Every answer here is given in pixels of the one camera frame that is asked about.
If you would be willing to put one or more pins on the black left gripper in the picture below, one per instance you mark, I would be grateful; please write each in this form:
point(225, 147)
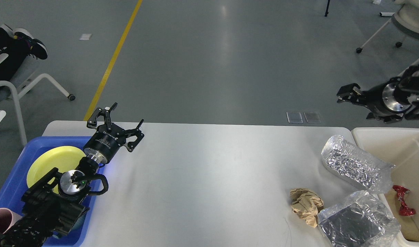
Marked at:
point(109, 137)

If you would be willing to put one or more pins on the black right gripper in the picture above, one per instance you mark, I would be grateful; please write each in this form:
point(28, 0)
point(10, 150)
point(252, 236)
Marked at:
point(380, 100)

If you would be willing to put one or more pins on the yellow plastic plate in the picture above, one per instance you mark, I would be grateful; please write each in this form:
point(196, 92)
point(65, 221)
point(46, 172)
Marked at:
point(51, 161)

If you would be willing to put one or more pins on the silver foil bag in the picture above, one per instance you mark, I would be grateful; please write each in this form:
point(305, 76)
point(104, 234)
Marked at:
point(360, 220)
point(356, 166)

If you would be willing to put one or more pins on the teal mug yellow inside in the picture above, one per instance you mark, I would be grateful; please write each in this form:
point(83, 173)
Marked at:
point(79, 223)

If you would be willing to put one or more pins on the crushed red can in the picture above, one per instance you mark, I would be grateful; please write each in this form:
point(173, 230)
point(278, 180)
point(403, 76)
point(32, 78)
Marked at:
point(404, 209)

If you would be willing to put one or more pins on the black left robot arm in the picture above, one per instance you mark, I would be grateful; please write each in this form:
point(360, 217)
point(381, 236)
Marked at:
point(54, 203)

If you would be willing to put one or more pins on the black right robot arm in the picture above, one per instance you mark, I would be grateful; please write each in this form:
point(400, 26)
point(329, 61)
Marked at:
point(408, 91)

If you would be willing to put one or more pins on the beige plastic bin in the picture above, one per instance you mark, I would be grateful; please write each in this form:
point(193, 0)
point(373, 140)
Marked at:
point(400, 147)

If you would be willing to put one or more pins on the grey floor plate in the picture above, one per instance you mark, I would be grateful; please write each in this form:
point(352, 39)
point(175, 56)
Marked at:
point(294, 117)
point(312, 117)

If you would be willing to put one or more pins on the white office chair right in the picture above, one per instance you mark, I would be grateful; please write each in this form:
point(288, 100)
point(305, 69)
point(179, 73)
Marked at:
point(406, 20)

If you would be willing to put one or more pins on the black tripod leg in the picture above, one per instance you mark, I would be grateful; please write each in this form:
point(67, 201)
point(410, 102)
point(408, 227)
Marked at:
point(326, 12)

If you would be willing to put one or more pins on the crumpled brown paper ball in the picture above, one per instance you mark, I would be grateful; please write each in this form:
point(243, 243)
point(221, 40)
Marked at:
point(306, 204)

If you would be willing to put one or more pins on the blue plastic tray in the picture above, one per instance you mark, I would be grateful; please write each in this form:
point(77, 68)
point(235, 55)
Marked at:
point(15, 185)

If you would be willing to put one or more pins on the person in black clothes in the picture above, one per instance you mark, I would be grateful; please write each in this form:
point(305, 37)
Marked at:
point(18, 43)

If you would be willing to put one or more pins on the white chair left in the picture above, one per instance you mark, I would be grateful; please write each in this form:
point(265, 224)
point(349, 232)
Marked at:
point(22, 83)

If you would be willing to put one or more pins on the pink mug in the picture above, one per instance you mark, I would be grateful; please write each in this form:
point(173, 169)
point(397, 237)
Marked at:
point(8, 218)

